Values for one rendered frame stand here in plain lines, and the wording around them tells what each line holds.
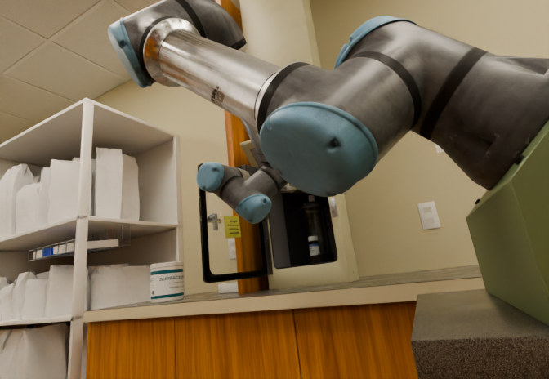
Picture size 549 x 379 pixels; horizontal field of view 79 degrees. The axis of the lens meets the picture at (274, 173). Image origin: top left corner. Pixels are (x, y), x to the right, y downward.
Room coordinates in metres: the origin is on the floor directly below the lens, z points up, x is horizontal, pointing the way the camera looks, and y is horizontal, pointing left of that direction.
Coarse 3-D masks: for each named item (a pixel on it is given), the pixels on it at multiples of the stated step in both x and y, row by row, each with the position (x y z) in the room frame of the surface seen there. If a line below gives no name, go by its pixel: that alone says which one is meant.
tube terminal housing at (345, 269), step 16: (336, 224) 1.20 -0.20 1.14; (336, 240) 1.21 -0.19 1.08; (272, 256) 1.33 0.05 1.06; (352, 256) 1.26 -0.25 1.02; (288, 272) 1.30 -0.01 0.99; (304, 272) 1.27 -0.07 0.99; (320, 272) 1.24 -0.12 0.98; (336, 272) 1.22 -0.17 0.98; (352, 272) 1.23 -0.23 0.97; (272, 288) 1.34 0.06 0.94
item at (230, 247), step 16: (208, 208) 1.11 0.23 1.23; (224, 208) 1.16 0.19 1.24; (208, 224) 1.10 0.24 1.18; (224, 224) 1.16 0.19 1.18; (240, 224) 1.22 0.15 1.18; (256, 224) 1.29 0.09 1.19; (208, 240) 1.10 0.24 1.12; (224, 240) 1.16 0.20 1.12; (240, 240) 1.22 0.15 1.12; (256, 240) 1.28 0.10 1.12; (224, 256) 1.15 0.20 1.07; (240, 256) 1.21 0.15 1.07; (256, 256) 1.28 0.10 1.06; (224, 272) 1.15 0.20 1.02
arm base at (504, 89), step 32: (480, 64) 0.31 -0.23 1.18; (512, 64) 0.31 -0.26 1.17; (544, 64) 0.30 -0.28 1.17; (448, 96) 0.33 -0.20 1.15; (480, 96) 0.31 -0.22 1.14; (512, 96) 0.29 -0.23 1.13; (544, 96) 0.28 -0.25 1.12; (448, 128) 0.35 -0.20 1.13; (480, 128) 0.32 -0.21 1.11; (512, 128) 0.30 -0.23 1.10; (480, 160) 0.34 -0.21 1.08; (512, 160) 0.31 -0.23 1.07
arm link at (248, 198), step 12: (228, 180) 0.78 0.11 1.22; (240, 180) 0.78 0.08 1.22; (252, 180) 0.77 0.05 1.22; (264, 180) 0.77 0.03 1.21; (228, 192) 0.77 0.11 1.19; (240, 192) 0.76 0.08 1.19; (252, 192) 0.76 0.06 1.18; (264, 192) 0.77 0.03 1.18; (276, 192) 0.81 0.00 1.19; (228, 204) 0.79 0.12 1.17; (240, 204) 0.76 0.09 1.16; (252, 204) 0.75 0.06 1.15; (264, 204) 0.76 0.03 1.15; (252, 216) 0.76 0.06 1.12; (264, 216) 0.80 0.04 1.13
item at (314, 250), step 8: (304, 208) 1.32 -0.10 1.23; (312, 208) 1.31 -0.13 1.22; (320, 208) 1.32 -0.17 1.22; (304, 216) 1.34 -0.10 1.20; (312, 216) 1.31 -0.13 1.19; (320, 216) 1.32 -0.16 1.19; (304, 224) 1.35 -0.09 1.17; (312, 224) 1.31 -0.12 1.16; (320, 224) 1.31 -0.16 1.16; (312, 232) 1.32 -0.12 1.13; (320, 232) 1.31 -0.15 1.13; (312, 240) 1.32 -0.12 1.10; (320, 240) 1.31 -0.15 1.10; (328, 240) 1.33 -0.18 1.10; (312, 248) 1.32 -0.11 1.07; (320, 248) 1.31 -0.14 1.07; (328, 248) 1.33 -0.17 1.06
